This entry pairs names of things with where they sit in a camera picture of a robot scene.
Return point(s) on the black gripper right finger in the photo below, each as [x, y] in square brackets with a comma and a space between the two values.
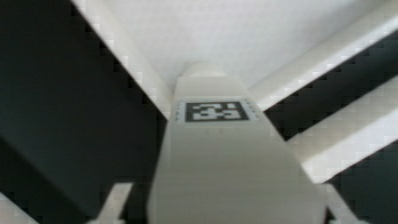
[343, 216]

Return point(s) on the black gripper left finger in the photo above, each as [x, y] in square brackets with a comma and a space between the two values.
[122, 207]

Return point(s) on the white desk leg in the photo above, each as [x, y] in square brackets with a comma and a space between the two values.
[229, 180]

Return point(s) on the white desk top tray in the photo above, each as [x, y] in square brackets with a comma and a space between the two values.
[275, 41]

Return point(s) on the white left fence bar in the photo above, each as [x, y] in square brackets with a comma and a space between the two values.
[12, 215]

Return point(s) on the white fence bar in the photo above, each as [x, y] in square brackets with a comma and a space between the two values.
[350, 135]
[12, 215]

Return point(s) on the white front fence bar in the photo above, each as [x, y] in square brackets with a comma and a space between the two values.
[350, 135]

